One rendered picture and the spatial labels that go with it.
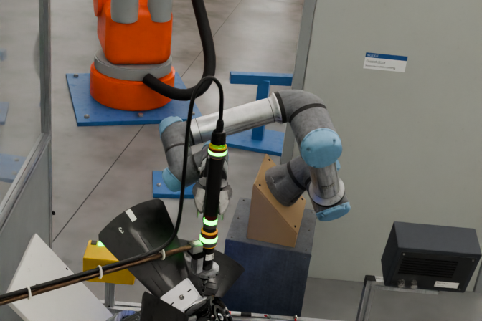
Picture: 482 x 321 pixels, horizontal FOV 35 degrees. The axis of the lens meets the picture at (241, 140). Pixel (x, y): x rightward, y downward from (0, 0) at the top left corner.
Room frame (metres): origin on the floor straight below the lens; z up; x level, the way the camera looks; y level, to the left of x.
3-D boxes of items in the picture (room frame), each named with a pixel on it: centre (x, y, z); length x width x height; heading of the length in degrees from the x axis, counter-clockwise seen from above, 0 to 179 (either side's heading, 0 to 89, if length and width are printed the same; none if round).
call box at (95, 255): (1.96, 0.36, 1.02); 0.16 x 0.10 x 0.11; 92
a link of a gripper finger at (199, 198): (1.62, 0.08, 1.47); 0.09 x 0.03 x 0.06; 173
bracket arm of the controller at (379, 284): (2.00, -0.56, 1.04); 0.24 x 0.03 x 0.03; 92
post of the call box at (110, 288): (1.96, 0.36, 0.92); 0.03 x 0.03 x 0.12; 2
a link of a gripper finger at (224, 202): (1.62, 0.03, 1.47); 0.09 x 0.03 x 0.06; 13
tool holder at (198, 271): (1.61, 0.06, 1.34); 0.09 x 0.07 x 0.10; 127
